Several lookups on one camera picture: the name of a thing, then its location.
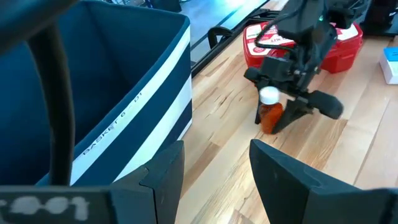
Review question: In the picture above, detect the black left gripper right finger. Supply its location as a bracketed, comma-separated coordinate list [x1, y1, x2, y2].
[249, 139, 398, 224]

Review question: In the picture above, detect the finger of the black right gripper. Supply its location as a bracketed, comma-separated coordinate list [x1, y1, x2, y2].
[254, 80, 268, 125]
[271, 98, 314, 135]

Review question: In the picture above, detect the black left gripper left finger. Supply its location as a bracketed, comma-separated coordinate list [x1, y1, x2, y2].
[108, 140, 185, 224]

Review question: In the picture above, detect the red medicine bottle white cap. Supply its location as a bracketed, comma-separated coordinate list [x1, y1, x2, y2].
[257, 86, 285, 135]

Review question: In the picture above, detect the red first aid kit case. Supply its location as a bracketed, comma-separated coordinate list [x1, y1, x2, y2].
[242, 20, 364, 75]

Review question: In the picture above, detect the blue white pill organizer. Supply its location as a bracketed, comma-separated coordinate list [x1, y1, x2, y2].
[379, 46, 398, 85]

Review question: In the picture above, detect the navy white striped fabric basket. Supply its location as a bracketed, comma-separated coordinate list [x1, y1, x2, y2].
[0, 0, 193, 187]

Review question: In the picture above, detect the black metal table frame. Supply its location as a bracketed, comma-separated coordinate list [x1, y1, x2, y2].
[190, 8, 282, 78]

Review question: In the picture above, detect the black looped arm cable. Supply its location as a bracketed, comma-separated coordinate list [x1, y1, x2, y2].
[207, 26, 234, 50]

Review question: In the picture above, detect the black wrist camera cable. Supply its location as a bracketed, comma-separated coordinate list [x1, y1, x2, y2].
[27, 21, 76, 187]

